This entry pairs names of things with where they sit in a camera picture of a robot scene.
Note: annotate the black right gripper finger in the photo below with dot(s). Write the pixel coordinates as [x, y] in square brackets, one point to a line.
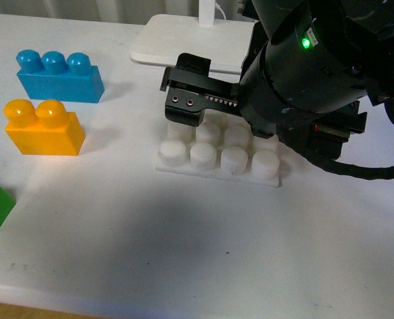
[191, 73]
[185, 107]

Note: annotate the blue three-stud block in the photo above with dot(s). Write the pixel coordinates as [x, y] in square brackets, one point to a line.
[52, 76]

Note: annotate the yellow two-stud block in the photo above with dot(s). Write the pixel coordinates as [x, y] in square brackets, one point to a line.
[47, 129]

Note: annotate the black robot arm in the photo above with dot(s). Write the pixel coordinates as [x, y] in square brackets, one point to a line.
[307, 66]

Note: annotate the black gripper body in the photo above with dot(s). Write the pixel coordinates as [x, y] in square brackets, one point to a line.
[324, 133]

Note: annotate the white desk lamp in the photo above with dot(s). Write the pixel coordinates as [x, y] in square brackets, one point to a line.
[165, 37]

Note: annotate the grey pleated curtain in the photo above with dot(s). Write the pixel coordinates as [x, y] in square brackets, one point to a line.
[134, 12]

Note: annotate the white studded base plate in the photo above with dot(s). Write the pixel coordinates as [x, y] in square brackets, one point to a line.
[221, 147]

